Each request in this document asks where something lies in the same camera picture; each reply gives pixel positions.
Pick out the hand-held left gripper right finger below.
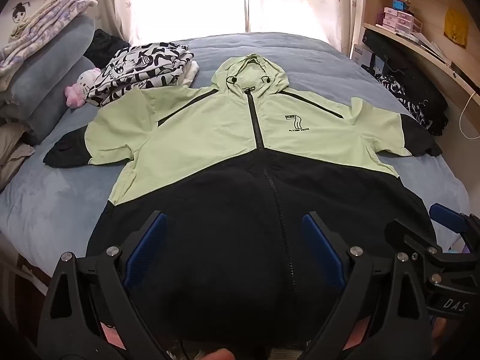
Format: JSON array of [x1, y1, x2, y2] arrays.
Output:
[[302, 212, 439, 360]]

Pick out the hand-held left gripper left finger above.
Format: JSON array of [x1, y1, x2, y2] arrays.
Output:
[[37, 210, 169, 360]]

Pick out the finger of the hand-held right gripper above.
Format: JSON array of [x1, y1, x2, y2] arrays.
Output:
[[385, 218, 451, 284], [428, 202, 480, 247]]

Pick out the green and black hooded jacket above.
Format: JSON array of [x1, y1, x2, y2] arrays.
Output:
[[43, 53, 444, 349]]

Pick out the black clothes pile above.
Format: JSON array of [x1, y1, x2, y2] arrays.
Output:
[[361, 29, 449, 136]]

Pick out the black and white printed clothes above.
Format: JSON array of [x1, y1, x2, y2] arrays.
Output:
[[85, 41, 196, 106]]

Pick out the blue bed blanket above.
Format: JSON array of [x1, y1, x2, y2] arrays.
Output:
[[0, 32, 471, 278]]

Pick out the black and white patterned cloth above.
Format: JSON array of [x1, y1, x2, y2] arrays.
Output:
[[375, 73, 429, 125]]

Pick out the beige pillow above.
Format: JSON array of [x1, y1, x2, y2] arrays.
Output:
[[0, 122, 37, 192]]

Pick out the pile of papers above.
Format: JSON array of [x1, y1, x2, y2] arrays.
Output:
[[412, 31, 452, 65]]

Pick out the pink and white plush toy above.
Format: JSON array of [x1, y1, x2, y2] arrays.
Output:
[[64, 67, 103, 109]]

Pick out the black and white box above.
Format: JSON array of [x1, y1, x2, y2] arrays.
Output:
[[350, 43, 388, 76]]

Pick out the white folded cloth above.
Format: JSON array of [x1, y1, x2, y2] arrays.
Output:
[[179, 60, 200, 88]]

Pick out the yellow cloth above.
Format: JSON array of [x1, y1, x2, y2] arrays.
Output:
[[443, 7, 470, 50]]

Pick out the stack of small boxes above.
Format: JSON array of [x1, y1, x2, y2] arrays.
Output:
[[382, 5, 418, 34]]

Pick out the dark fuzzy cloth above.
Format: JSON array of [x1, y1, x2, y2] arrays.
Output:
[[83, 29, 130, 70]]

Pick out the large blue pillow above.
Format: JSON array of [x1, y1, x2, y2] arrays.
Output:
[[9, 15, 97, 102]]

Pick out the purple floral blanket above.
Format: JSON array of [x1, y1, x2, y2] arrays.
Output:
[[0, 0, 99, 79]]

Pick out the white leaf print curtain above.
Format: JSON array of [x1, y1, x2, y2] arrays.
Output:
[[112, 0, 370, 54]]

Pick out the white cable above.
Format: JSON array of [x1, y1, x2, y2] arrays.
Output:
[[460, 91, 480, 140]]

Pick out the cartoon wall sticker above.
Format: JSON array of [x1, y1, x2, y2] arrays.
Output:
[[7, 0, 31, 35]]

